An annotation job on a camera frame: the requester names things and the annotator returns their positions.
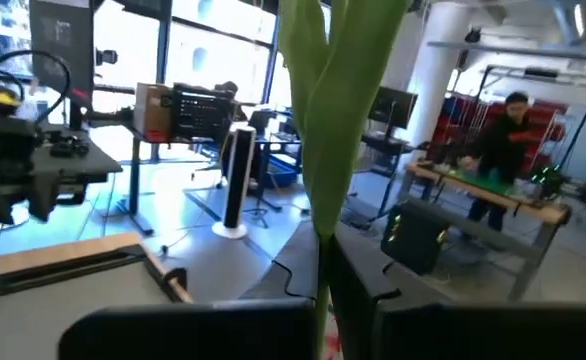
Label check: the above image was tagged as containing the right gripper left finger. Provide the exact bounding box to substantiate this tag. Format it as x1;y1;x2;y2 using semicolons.
57;222;322;360

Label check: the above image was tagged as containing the wooden workbench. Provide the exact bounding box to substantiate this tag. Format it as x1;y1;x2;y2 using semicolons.
403;160;573;304

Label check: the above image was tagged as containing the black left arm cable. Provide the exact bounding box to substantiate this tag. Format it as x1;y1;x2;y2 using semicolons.
0;48;73;126

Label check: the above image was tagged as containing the person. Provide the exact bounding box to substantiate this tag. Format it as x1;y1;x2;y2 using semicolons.
460;90;538;235

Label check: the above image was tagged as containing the grey desk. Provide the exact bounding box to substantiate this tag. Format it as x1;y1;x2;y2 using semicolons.
27;124;155;237

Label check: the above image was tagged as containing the blue storage bin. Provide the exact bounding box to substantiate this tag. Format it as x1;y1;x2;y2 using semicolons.
258;153;300;190

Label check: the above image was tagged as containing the pink artificial tulip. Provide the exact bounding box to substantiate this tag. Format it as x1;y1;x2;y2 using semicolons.
276;0;410;360

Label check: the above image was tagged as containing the black box with green lights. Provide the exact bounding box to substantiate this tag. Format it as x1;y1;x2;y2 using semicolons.
380;198;450;277

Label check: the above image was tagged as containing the black screen with text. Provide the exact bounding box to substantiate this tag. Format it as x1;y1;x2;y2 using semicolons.
170;83;237;145

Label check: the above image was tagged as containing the black computer monitor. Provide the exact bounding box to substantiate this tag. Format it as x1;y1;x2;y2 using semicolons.
27;0;97;112

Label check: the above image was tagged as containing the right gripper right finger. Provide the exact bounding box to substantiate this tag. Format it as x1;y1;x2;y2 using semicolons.
330;222;586;360

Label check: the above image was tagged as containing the black background monitor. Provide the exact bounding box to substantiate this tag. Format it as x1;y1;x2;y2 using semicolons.
367;85;420;131

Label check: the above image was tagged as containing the black table clamp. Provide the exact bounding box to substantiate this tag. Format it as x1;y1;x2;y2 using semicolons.
159;267;189;303

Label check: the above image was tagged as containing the black desk clamp mount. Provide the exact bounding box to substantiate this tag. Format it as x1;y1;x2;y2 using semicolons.
49;133;92;159

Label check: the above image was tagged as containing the black camera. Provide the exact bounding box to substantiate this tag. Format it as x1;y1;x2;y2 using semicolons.
95;48;120;67

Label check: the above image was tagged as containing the cardboard box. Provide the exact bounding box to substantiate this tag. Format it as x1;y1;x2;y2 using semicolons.
132;82;174;145

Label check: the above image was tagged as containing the white round pillar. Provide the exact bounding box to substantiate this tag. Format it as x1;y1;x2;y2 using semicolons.
397;0;469;151

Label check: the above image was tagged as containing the red storage shelf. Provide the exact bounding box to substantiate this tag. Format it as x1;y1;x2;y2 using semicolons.
440;96;572;169

